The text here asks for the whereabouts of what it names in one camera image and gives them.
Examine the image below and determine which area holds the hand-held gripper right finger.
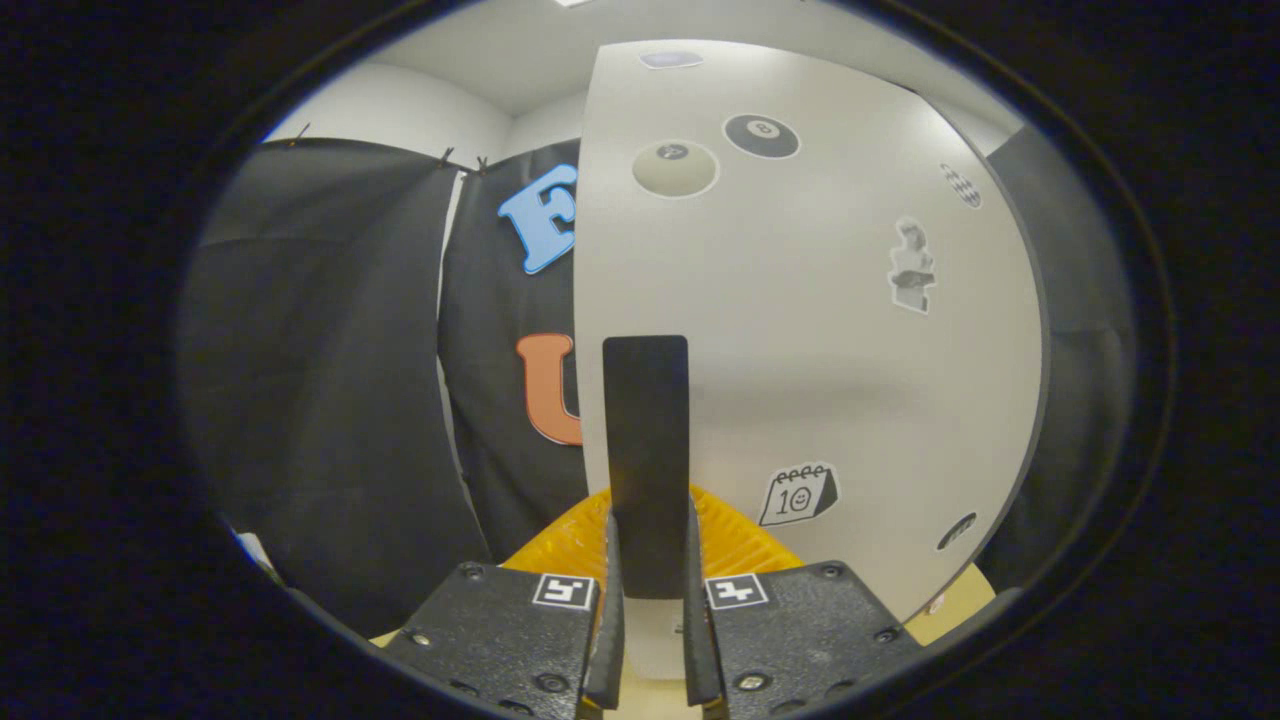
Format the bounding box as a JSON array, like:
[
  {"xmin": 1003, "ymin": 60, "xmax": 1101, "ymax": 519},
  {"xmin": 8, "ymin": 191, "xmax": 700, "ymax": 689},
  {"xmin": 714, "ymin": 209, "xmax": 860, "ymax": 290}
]
[{"xmin": 683, "ymin": 485, "xmax": 926, "ymax": 720}]

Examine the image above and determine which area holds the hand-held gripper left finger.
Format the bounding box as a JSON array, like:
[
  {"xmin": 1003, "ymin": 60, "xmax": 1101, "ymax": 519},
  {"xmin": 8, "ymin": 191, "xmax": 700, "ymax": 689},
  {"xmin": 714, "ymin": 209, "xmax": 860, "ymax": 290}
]
[{"xmin": 385, "ymin": 487, "xmax": 626, "ymax": 720}]

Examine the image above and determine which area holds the black door handle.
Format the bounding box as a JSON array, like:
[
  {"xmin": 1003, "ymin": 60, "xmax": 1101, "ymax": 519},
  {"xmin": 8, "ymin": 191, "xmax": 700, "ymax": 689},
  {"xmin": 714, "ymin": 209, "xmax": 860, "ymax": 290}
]
[{"xmin": 602, "ymin": 335, "xmax": 691, "ymax": 601}]

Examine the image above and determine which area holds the beige shoe cabinet door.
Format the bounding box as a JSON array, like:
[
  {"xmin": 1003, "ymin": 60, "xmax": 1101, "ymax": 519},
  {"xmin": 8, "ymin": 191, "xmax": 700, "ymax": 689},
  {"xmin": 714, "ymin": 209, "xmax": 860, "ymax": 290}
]
[{"xmin": 573, "ymin": 40, "xmax": 1051, "ymax": 681}]

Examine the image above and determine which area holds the black backdrop cloth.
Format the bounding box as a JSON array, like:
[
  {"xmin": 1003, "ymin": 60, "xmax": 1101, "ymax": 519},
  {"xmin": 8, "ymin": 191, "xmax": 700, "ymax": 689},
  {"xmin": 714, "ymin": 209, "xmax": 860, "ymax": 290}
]
[{"xmin": 178, "ymin": 125, "xmax": 1139, "ymax": 641}]

